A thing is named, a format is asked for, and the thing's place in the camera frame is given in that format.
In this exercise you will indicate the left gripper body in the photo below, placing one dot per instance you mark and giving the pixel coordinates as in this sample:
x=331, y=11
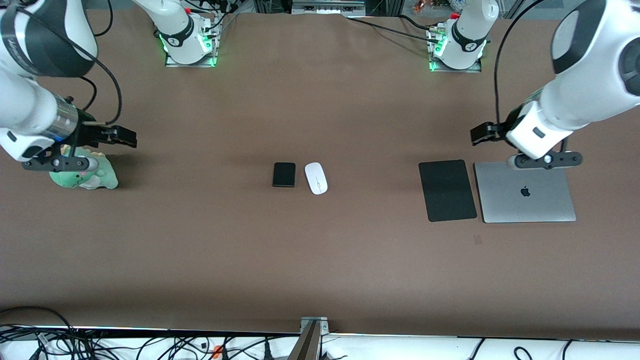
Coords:
x=511, y=121

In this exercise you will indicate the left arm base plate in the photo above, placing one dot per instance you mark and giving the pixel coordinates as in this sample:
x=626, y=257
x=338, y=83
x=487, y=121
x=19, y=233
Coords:
x=455, y=70

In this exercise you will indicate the white lower shelf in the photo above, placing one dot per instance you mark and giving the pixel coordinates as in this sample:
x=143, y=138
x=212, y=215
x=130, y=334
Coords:
x=400, y=350

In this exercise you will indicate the grey metal pole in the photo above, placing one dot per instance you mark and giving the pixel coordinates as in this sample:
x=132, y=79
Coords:
x=305, y=347

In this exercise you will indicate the metal table bracket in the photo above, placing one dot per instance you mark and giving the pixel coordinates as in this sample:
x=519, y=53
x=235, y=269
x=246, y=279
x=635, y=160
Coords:
x=314, y=324

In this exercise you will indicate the black mouse pad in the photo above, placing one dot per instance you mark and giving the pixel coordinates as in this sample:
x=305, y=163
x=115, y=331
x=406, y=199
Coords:
x=447, y=191

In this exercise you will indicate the orange clip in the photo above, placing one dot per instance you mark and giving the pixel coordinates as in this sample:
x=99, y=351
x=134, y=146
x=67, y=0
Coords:
x=216, y=352

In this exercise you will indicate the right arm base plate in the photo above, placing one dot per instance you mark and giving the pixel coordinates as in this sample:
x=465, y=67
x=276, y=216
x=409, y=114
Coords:
x=190, y=64

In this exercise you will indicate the silver laptop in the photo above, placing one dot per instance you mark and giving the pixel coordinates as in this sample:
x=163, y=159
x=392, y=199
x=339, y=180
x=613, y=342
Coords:
x=525, y=200

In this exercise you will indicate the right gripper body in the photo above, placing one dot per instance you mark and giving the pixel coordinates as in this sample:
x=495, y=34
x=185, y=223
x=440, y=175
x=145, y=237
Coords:
x=88, y=133

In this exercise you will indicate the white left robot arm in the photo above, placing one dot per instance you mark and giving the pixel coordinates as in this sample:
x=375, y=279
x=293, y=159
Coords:
x=595, y=95

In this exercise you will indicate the green dinosaur plush toy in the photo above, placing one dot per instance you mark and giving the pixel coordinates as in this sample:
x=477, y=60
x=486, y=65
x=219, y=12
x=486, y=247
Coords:
x=97, y=177

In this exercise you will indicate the white computer mouse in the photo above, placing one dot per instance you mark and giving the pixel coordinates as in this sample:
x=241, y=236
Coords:
x=316, y=178

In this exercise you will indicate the grey metal box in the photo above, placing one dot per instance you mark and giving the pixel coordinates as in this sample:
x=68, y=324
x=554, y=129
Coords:
x=327, y=6

